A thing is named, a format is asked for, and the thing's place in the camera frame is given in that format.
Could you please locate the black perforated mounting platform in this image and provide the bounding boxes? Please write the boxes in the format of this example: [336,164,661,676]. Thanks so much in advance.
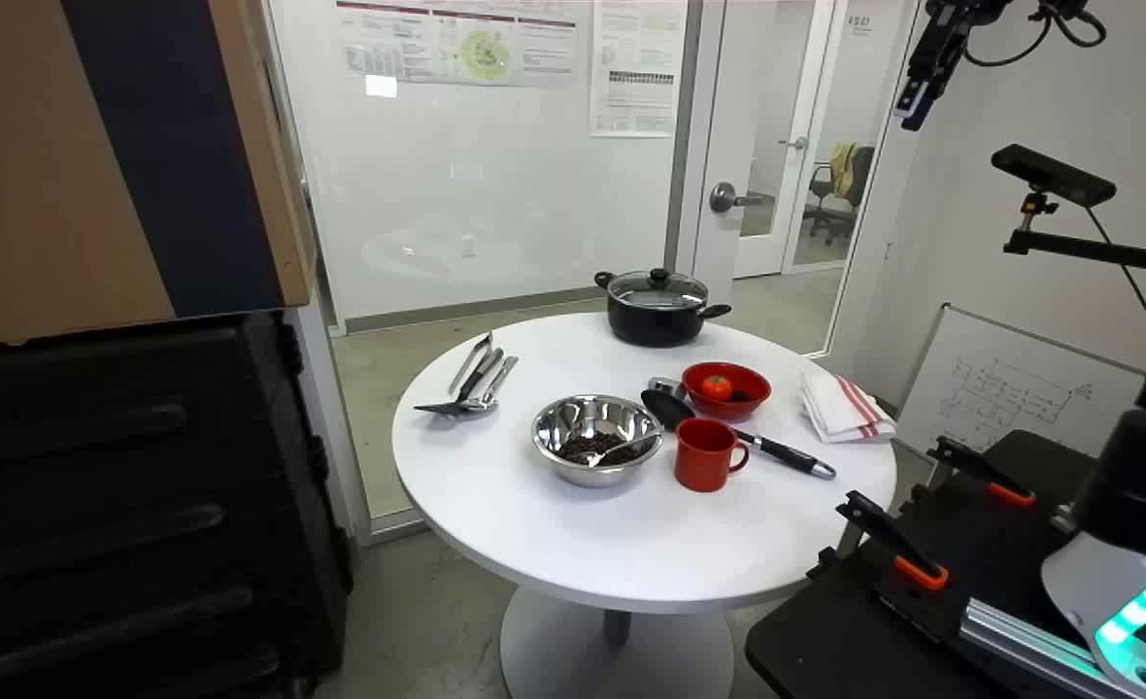
[743,425,1146,699]

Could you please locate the white towel with red stripes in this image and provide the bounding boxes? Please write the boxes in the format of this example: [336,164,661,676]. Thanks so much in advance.
[797,363,899,450]

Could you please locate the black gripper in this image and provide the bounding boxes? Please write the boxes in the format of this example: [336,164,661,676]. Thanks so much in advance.
[894,0,1012,134]

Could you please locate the aluminium extrusion rail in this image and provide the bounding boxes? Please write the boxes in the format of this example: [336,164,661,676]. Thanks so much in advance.
[956,596,1126,699]

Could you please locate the black clamp with orange handle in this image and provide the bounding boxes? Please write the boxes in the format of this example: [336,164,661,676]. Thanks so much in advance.
[829,485,956,596]
[925,430,1039,512]

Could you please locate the white table pedestal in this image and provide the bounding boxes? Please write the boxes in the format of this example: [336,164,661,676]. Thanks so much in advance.
[498,587,739,699]

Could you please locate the wide wall poster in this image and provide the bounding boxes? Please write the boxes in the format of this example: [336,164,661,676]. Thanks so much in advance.
[334,0,589,90]

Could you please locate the black ladle with grip handle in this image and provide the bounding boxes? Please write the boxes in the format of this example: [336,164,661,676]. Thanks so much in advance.
[635,379,844,485]

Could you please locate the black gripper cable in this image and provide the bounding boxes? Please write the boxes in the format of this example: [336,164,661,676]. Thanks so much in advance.
[959,0,1109,68]

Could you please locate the red plastic bowl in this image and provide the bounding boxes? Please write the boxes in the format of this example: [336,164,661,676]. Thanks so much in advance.
[675,358,775,421]

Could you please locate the whiteboard leaning on wall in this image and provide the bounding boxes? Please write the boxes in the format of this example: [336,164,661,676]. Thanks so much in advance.
[890,297,1146,464]

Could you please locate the large cardboard box dark stripe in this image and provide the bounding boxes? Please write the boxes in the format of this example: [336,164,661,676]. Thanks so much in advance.
[0,0,315,348]

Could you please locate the metal door handle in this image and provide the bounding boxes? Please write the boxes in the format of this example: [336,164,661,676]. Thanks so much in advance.
[705,177,775,217]

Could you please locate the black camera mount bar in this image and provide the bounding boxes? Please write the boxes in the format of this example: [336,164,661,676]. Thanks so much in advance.
[997,188,1146,280]

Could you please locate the black ribbed equipment case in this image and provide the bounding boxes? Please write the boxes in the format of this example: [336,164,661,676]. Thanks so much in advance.
[0,305,356,699]

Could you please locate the black cooking pot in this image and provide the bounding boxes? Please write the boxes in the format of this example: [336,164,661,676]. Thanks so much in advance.
[589,263,734,348]

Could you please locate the red cup with handle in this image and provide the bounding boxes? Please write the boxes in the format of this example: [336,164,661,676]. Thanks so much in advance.
[671,414,754,496]

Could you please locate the glass pot lid black knob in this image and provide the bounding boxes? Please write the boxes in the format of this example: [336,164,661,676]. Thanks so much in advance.
[603,263,714,313]

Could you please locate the steel mixing bowl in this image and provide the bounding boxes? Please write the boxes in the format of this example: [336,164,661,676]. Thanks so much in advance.
[528,393,669,490]

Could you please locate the narrow white paper poster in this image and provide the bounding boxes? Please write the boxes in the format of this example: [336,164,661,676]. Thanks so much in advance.
[586,0,686,141]

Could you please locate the black camera on mount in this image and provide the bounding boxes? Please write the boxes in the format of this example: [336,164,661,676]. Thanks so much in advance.
[985,141,1120,213]

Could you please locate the silver metal tongs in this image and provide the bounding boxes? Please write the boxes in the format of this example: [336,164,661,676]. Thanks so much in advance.
[410,331,524,421]

